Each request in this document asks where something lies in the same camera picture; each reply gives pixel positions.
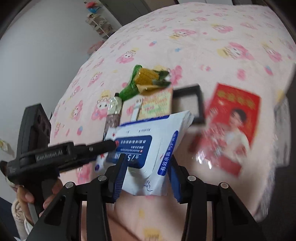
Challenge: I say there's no corn snack packet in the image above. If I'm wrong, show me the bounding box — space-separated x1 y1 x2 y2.
119 65 171 101

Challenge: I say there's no pink cartoon print blanket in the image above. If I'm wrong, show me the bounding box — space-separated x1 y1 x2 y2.
49 2 296 241

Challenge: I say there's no black square frame case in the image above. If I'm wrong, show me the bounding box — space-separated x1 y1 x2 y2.
172 85 206 125

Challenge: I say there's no white smart watch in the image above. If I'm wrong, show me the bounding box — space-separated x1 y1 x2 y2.
130 99 142 122

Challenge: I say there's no green yellow text card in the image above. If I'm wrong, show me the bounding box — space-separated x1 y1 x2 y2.
137 87 173 121

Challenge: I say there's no white toy shelf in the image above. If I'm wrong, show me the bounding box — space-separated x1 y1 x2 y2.
84 1 115 40

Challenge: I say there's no white wet wipes pack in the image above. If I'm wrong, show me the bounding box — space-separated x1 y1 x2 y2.
94 110 194 196

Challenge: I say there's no person left hand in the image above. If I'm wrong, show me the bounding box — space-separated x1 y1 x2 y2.
16 179 63 222

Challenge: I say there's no red portrait envelope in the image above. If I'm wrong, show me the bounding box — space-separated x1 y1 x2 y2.
189 83 261 177

